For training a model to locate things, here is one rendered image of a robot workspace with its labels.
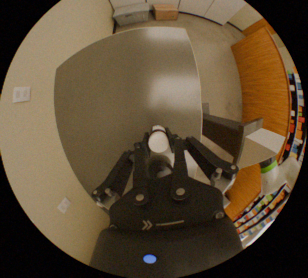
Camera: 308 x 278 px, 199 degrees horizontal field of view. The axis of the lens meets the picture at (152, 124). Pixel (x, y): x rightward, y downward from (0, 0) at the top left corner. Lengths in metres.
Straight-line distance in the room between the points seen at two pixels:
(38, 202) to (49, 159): 0.28
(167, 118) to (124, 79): 0.19
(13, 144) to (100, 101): 0.50
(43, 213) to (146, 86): 0.80
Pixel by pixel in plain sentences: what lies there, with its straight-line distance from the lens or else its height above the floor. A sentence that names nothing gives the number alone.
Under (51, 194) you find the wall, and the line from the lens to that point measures 0.67.
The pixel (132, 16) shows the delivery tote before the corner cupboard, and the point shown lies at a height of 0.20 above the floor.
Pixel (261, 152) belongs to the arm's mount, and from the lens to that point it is 0.52.
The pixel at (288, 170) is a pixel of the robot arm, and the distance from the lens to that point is 0.70.
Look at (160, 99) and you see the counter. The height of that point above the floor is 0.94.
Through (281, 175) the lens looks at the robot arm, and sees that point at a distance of 0.68.
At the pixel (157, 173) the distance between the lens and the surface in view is 0.32.
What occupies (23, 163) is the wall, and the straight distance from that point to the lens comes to 0.58.
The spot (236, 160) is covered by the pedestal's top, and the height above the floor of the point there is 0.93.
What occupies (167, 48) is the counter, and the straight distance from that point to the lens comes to 0.34.
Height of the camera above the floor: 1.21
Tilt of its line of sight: 78 degrees down
